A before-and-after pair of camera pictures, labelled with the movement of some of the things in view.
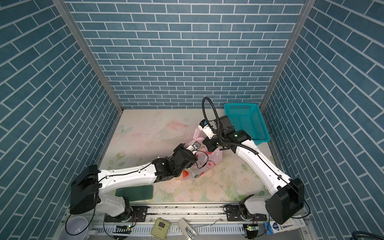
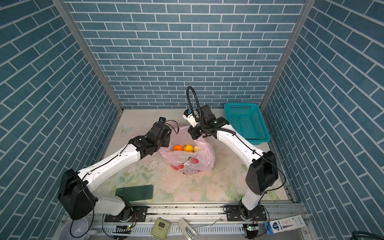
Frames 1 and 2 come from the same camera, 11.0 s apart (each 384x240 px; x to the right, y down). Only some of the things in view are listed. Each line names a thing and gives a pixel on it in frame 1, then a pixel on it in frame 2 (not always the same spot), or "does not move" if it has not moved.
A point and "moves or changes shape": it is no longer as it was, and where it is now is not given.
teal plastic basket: x=248 y=117 does not move
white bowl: x=76 y=228 does not move
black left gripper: x=192 y=161 → x=167 y=138
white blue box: x=297 y=222 does not move
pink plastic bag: x=206 y=160 moves or changes shape
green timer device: x=160 y=228 does not move
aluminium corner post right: x=308 y=6 does not move
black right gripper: x=207 y=141 → x=192 y=130
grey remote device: x=187 y=230 does not move
